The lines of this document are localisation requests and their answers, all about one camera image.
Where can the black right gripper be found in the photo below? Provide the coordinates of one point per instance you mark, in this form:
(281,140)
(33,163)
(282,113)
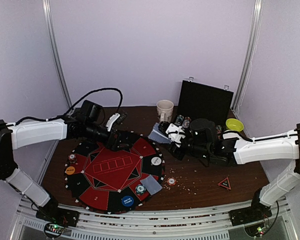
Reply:
(175,149)

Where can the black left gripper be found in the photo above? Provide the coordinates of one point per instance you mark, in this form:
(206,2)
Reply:
(113,144)

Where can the poker chip row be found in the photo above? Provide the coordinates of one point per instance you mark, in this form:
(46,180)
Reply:
(219,129)
(186,122)
(179,120)

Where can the red white chip stack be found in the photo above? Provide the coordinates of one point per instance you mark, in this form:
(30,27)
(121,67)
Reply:
(72,158)

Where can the grey playing card deck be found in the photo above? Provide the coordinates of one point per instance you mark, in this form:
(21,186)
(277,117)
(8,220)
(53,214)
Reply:
(157,136)

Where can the orange white chip stack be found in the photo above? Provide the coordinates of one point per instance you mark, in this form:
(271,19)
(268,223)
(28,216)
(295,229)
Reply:
(171,181)

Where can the white dealer button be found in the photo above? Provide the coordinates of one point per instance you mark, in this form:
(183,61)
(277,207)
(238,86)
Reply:
(156,161)

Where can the orange big blind button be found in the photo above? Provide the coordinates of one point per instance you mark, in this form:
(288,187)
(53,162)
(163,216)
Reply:
(70,170)

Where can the grey dealt playing cards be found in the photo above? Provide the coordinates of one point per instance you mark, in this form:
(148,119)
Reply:
(151,185)

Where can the green white chip stack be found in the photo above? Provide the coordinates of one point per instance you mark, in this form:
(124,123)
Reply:
(140,189)

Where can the blue small blind button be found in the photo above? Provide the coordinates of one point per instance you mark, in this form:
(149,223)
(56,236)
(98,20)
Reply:
(127,201)

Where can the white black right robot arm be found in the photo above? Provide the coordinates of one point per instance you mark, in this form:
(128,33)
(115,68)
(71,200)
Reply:
(231,148)

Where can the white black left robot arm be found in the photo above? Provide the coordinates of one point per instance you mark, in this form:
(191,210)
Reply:
(19,141)

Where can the white orange bowl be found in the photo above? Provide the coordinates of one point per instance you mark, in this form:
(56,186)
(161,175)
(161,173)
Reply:
(230,134)

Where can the green plastic bowl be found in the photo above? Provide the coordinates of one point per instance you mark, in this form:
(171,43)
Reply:
(234,124)

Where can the black poker chip case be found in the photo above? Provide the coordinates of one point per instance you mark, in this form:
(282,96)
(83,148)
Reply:
(200,101)

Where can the black red triangular token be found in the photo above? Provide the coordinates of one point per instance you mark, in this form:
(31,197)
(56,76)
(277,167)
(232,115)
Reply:
(225,183)

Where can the cream ceramic mug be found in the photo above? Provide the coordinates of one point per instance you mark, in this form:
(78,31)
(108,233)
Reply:
(164,110)

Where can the round red black poker mat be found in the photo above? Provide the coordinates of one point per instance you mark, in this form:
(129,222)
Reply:
(103,177)

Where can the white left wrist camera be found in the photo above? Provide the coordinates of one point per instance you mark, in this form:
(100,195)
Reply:
(115,119)

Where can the right aluminium frame post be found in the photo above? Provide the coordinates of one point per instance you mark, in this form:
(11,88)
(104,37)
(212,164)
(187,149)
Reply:
(251,48)

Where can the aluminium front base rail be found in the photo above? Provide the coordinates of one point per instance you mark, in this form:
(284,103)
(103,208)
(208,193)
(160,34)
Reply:
(205,223)

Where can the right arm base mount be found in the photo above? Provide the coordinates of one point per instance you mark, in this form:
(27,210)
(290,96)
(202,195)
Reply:
(249,214)

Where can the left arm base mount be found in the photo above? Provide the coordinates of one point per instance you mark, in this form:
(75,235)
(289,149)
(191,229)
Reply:
(53,213)

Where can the aluminium corner frame post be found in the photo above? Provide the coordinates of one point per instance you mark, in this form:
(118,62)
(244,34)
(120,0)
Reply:
(55,53)

